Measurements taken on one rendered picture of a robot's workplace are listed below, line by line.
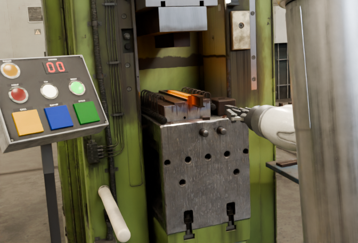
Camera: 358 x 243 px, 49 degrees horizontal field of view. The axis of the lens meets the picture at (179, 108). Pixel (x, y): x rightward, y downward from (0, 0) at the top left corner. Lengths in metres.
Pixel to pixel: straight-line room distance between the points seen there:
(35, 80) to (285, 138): 0.80
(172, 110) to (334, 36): 1.17
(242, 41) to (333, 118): 1.38
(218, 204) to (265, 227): 0.47
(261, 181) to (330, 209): 1.53
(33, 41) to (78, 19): 5.13
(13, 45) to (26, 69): 5.41
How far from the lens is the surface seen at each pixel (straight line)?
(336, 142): 0.47
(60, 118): 1.31
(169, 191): 1.60
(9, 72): 1.33
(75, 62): 1.45
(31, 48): 6.76
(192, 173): 1.61
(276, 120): 0.97
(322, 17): 0.48
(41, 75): 1.37
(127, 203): 1.79
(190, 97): 1.59
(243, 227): 1.79
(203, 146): 1.60
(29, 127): 1.26
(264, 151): 1.98
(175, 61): 2.08
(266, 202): 2.07
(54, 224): 1.52
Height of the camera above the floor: 1.21
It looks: 9 degrees down
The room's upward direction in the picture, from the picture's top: 3 degrees counter-clockwise
